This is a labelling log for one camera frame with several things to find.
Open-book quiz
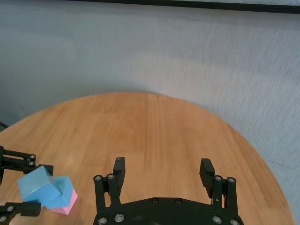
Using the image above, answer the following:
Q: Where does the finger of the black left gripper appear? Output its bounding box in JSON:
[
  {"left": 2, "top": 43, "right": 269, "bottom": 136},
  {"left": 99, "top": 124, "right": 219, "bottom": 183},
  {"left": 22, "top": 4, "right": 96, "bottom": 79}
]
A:
[
  {"left": 0, "top": 145, "right": 54, "bottom": 181},
  {"left": 0, "top": 201, "right": 43, "bottom": 225}
]

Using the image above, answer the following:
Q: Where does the pink cube block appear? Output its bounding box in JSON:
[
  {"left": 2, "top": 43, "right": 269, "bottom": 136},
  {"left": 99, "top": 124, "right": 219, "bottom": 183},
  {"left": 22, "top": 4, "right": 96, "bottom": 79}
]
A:
[{"left": 50, "top": 188, "right": 78, "bottom": 215}]

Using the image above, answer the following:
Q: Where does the black wall rail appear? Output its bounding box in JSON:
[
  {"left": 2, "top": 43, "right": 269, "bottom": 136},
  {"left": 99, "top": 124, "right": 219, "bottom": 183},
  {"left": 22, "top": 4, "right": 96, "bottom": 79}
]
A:
[{"left": 77, "top": 0, "right": 300, "bottom": 15}]

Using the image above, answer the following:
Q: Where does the blue cube block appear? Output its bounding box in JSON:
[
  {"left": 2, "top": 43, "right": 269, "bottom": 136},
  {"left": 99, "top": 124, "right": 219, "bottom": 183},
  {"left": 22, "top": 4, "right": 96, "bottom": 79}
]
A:
[
  {"left": 17, "top": 165, "right": 62, "bottom": 203},
  {"left": 43, "top": 175, "right": 74, "bottom": 210}
]

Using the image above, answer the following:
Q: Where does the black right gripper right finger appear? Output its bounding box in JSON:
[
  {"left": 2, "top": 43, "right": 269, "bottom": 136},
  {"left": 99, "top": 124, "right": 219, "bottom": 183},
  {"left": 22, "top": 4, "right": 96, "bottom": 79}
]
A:
[{"left": 199, "top": 158, "right": 238, "bottom": 210}]

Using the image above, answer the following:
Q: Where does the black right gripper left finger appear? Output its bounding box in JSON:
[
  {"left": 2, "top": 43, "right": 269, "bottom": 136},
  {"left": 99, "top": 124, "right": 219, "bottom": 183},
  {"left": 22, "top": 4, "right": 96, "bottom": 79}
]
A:
[{"left": 93, "top": 157, "right": 127, "bottom": 209}]

